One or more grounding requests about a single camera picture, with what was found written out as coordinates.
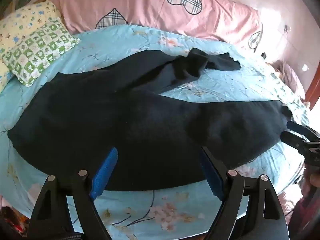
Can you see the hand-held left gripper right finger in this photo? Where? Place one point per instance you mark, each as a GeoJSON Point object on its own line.
{"type": "Point", "coordinates": [210, 173]}

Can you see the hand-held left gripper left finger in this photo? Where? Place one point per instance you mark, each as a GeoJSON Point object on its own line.
{"type": "Point", "coordinates": [105, 172]}

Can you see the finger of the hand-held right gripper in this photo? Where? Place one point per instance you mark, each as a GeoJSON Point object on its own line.
{"type": "Point", "coordinates": [293, 140]}
{"type": "Point", "coordinates": [300, 128]}

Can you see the black pants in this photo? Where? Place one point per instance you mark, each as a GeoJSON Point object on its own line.
{"type": "Point", "coordinates": [125, 130]}

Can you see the pink crumpled cloth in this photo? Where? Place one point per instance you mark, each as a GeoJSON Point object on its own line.
{"type": "Point", "coordinates": [290, 76]}

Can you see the blue floral bed sheet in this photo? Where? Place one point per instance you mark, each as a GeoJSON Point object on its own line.
{"type": "Point", "coordinates": [160, 215]}

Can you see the green checkered pillow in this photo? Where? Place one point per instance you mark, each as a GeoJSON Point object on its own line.
{"type": "Point", "coordinates": [37, 52]}

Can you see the pink heart-print pillow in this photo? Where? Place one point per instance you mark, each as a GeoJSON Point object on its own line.
{"type": "Point", "coordinates": [140, 7]}

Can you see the yellow patterned pillow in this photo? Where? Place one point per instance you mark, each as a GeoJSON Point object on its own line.
{"type": "Point", "coordinates": [22, 17]}

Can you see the red wooden door frame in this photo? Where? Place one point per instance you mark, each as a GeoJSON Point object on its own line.
{"type": "Point", "coordinates": [313, 92]}

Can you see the wall socket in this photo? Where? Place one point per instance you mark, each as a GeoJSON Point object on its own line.
{"type": "Point", "coordinates": [286, 28]}

